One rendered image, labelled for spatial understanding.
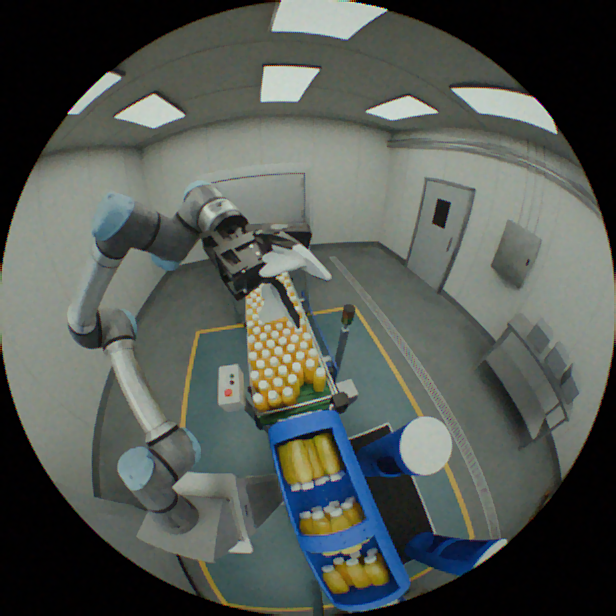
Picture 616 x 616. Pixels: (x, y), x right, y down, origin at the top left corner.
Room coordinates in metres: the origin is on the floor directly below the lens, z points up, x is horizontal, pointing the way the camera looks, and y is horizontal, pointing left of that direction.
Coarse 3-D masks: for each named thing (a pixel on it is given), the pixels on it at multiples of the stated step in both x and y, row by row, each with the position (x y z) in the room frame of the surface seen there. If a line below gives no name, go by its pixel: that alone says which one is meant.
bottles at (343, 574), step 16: (336, 448) 0.07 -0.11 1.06; (288, 464) 0.01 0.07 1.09; (320, 464) 0.01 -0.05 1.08; (288, 480) -0.05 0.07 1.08; (320, 480) -0.05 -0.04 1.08; (352, 496) -0.13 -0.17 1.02; (304, 512) -0.18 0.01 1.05; (304, 528) -0.24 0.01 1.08; (336, 560) -0.45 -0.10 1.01; (352, 560) -0.43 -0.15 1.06; (384, 560) -0.48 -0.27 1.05; (336, 576) -0.50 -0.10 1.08; (352, 576) -0.52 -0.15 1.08; (336, 592) -0.62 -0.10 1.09
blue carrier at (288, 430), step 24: (288, 432) 0.11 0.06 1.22; (312, 432) 0.16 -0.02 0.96; (336, 432) 0.12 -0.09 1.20; (312, 480) -0.06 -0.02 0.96; (336, 480) -0.06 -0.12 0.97; (360, 480) -0.05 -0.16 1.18; (288, 504) -0.13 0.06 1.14; (312, 504) -0.16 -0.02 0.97; (360, 528) -0.21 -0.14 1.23; (384, 528) -0.26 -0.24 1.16; (360, 552) -0.44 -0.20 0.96; (384, 552) -0.35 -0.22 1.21; (336, 600) -0.69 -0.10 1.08; (360, 600) -0.67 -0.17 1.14; (384, 600) -0.62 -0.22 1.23
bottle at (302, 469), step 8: (296, 440) 0.10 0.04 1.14; (288, 448) 0.07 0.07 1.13; (296, 448) 0.07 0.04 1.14; (304, 448) 0.07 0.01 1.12; (296, 456) 0.04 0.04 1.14; (304, 456) 0.04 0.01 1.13; (296, 464) 0.01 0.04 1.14; (304, 464) 0.01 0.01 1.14; (296, 472) -0.02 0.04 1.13; (304, 472) -0.02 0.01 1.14; (312, 472) -0.02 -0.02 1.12; (304, 480) -0.05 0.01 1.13
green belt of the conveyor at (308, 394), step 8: (304, 384) 0.44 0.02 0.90; (312, 384) 0.44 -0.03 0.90; (256, 392) 0.38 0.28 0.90; (304, 392) 0.39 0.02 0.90; (312, 392) 0.39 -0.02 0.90; (320, 392) 0.39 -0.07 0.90; (328, 392) 0.39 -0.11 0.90; (304, 400) 0.35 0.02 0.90; (312, 400) 0.35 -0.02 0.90; (328, 400) 0.34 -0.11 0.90; (296, 408) 0.30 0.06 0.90; (304, 408) 0.30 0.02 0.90; (312, 408) 0.30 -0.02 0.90; (320, 408) 0.30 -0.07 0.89; (328, 408) 0.31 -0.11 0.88; (264, 416) 0.25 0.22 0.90; (280, 416) 0.25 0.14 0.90; (288, 416) 0.26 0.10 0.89; (264, 424) 0.21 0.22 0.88
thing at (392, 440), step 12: (396, 432) 0.13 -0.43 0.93; (372, 444) 0.13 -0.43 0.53; (384, 444) 0.09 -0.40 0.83; (396, 444) 0.06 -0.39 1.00; (360, 456) 0.06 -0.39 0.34; (372, 456) 0.04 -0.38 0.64; (384, 456) 0.02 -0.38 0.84; (396, 456) 0.01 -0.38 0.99; (372, 468) -0.04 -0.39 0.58; (384, 468) -0.07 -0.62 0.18; (396, 468) -0.08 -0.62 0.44; (408, 468) -0.06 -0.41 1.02
